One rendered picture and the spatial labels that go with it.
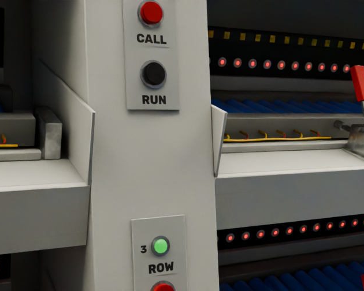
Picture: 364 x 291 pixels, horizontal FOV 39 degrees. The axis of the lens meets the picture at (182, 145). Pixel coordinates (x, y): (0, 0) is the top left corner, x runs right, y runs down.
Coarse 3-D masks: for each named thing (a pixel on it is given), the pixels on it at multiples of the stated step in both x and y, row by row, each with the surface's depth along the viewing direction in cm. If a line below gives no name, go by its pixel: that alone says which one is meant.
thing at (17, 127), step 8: (0, 120) 38; (8, 120) 38; (16, 120) 38; (24, 120) 39; (32, 120) 39; (0, 128) 38; (8, 128) 38; (16, 128) 38; (24, 128) 39; (32, 128) 39; (0, 136) 38; (8, 136) 38; (16, 136) 39; (24, 136) 39; (32, 136) 39; (0, 144) 37; (8, 144) 37; (16, 144) 37; (24, 144) 39; (32, 144) 39
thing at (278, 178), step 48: (240, 48) 59; (288, 48) 61; (336, 48) 64; (240, 96) 57; (288, 96) 60; (336, 96) 63; (240, 144) 45; (288, 144) 47; (336, 144) 49; (240, 192) 40; (288, 192) 42; (336, 192) 44
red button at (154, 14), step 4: (144, 4) 36; (148, 4) 36; (152, 4) 36; (156, 4) 36; (144, 8) 36; (148, 8) 36; (152, 8) 36; (156, 8) 36; (160, 8) 36; (140, 12) 36; (144, 12) 36; (148, 12) 36; (152, 12) 36; (156, 12) 36; (160, 12) 36; (144, 16) 36; (148, 16) 36; (152, 16) 36; (156, 16) 36; (160, 16) 36; (144, 20) 36; (148, 20) 36; (152, 20) 36; (156, 20) 36; (160, 20) 36; (152, 24) 36
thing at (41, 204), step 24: (0, 72) 48; (48, 72) 44; (48, 96) 44; (72, 96) 37; (48, 120) 37; (72, 120) 37; (48, 144) 37; (72, 144) 37; (0, 168) 35; (24, 168) 36; (48, 168) 36; (72, 168) 37; (0, 192) 32; (24, 192) 32; (48, 192) 33; (72, 192) 34; (0, 216) 32; (24, 216) 33; (48, 216) 34; (72, 216) 34; (0, 240) 33; (24, 240) 33; (48, 240) 34; (72, 240) 35
